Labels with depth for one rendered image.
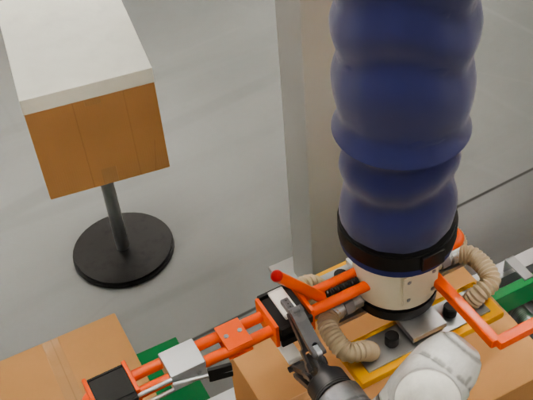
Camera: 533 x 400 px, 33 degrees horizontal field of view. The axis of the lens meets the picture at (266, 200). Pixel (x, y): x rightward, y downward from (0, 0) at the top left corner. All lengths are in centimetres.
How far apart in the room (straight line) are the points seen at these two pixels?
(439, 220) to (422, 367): 30
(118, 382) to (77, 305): 187
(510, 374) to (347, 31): 95
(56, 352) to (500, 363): 126
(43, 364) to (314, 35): 120
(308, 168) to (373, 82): 153
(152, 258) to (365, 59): 229
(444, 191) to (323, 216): 151
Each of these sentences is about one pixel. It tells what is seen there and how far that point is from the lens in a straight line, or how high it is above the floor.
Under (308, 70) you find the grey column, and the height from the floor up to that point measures 103.
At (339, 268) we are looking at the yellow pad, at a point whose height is 114.
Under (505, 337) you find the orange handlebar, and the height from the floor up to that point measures 126.
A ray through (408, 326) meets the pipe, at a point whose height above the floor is 117.
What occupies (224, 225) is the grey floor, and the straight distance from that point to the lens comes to 369.
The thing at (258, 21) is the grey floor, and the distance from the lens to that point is 485.
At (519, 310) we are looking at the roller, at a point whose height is 55.
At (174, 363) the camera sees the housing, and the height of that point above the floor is 126.
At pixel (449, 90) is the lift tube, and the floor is 174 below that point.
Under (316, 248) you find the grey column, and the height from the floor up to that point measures 27.
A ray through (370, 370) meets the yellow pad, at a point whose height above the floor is 114.
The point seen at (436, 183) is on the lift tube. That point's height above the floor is 154.
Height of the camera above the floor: 260
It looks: 43 degrees down
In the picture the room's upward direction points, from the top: 5 degrees counter-clockwise
